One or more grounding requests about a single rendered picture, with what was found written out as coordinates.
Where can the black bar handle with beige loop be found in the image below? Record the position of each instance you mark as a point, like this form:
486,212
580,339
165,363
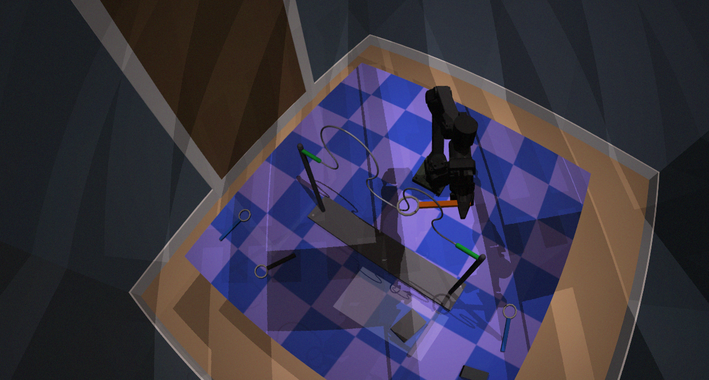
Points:
287,258

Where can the grey loop with orange handle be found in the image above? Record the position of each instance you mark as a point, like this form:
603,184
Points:
426,205

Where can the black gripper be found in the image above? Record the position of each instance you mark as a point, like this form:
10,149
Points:
462,181

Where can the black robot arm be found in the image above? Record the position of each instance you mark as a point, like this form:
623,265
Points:
450,124

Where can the blue handle with grey loop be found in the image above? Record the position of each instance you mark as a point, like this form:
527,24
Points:
508,320
234,224

